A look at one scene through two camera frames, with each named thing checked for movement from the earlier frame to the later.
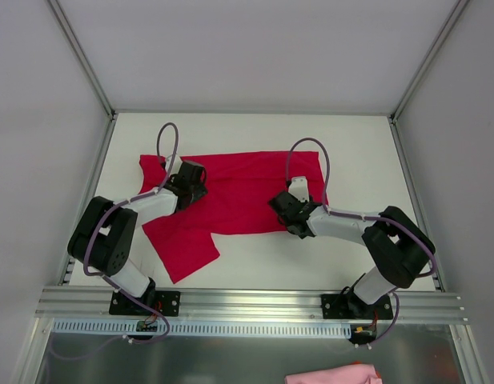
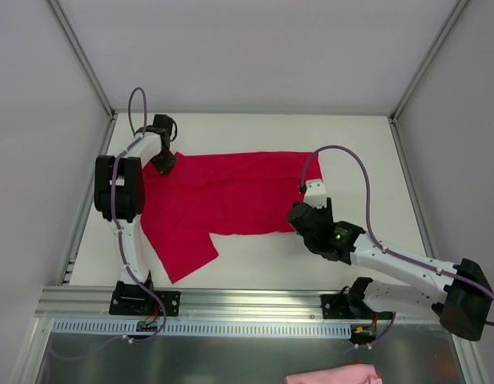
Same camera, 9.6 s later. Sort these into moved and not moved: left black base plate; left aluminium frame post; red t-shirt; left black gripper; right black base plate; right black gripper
Moved: right black gripper; left black gripper
Not moved: left aluminium frame post; red t-shirt; right black base plate; left black base plate
